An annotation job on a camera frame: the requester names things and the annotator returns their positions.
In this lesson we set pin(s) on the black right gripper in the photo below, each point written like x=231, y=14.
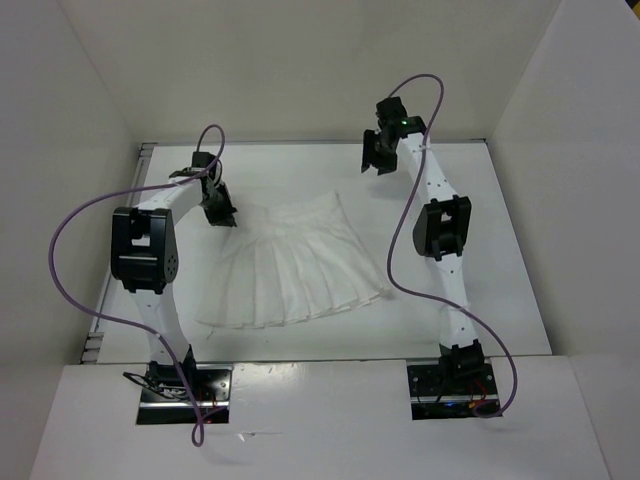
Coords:
x=384, y=166

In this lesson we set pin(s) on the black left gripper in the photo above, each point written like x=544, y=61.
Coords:
x=224, y=217

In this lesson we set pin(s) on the white pleated skirt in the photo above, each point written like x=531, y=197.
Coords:
x=289, y=264

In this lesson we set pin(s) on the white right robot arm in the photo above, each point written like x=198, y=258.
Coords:
x=439, y=235

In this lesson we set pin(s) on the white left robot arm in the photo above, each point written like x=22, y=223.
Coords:
x=144, y=258

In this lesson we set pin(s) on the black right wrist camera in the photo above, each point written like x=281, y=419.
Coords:
x=390, y=110

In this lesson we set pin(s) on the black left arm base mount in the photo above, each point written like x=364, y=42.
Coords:
x=164, y=401

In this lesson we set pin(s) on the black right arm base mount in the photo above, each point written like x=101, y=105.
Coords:
x=433, y=398

